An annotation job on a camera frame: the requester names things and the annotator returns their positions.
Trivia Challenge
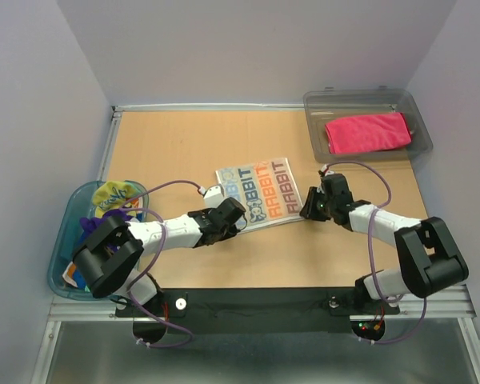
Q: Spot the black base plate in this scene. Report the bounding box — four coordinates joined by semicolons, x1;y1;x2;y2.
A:
114;273;401;348

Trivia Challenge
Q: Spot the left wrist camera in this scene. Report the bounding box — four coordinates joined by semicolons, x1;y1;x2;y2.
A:
198;184;226;208

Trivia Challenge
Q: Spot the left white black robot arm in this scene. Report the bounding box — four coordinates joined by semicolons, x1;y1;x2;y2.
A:
73;198;246;315

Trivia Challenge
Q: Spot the aluminium front rail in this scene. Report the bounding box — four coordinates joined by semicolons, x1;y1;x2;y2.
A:
47;284;478;322

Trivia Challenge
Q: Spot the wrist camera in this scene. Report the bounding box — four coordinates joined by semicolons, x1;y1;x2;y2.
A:
198;184;226;208
318;164;334;177

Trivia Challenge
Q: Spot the clear grey plastic bin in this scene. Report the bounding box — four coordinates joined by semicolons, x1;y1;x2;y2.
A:
303;88;433;163

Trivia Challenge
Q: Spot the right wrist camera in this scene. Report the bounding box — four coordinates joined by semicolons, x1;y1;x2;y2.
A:
318;164;334;177

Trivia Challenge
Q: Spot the yellow patterned towel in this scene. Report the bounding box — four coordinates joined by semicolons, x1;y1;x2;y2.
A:
91;181;143;218

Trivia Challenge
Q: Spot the purple towel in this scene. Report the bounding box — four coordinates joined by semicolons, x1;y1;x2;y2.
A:
77;209;138;245

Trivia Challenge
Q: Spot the patterned light blue towel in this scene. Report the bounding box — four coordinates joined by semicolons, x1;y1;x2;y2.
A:
215;158;303;232

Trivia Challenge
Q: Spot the teal plastic laundry bin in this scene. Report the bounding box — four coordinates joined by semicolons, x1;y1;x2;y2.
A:
47;181;104;302

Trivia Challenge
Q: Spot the pink towel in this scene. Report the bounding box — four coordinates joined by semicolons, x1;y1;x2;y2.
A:
325;113;412;154

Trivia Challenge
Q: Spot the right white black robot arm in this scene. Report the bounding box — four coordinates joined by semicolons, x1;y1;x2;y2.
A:
300;173;469;314

